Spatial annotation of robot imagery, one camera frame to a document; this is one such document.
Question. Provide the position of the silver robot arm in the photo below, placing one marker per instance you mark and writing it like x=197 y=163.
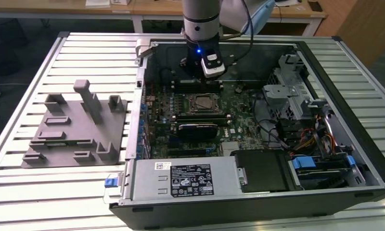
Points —
x=199 y=14

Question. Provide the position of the CPU socket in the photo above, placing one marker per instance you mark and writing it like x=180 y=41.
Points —
x=189 y=112

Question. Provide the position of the white box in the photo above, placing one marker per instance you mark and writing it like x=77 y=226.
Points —
x=97 y=3
x=119 y=2

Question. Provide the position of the green RAM stick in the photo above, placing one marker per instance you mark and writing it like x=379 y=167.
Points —
x=201 y=119
x=60 y=144

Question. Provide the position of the silver drive cage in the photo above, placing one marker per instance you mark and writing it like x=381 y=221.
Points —
x=276 y=91

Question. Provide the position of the wooden desk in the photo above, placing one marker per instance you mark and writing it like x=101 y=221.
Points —
x=292 y=13

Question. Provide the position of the black graphics card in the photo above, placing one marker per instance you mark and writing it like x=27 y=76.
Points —
x=196 y=132

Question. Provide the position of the green motherboard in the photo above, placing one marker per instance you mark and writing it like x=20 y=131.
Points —
x=248 y=134

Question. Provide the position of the small black object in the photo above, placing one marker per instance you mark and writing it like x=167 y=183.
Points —
x=315 y=6

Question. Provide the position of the silver chipset heatsink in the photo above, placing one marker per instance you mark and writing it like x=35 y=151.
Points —
x=231 y=146

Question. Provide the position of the black expansion slot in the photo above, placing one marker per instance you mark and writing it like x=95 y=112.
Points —
x=184 y=153

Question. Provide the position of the grey parts rack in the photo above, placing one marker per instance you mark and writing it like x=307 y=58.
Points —
x=76 y=120

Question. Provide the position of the wooden cabinet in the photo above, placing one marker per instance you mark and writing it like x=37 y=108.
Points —
x=365 y=29

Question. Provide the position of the black plastic shroud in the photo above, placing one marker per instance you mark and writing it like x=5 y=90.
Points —
x=260 y=170

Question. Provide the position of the grey power supply unit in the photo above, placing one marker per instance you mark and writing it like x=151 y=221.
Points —
x=144 y=183

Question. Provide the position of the hard disk in blue carrier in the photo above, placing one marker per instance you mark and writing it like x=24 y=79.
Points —
x=303 y=163

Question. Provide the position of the blue case latch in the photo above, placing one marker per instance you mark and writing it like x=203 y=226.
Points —
x=109 y=183

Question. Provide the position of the black open PC case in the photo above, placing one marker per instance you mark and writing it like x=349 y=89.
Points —
x=212 y=211

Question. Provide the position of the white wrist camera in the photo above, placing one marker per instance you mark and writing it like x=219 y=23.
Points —
x=215 y=72

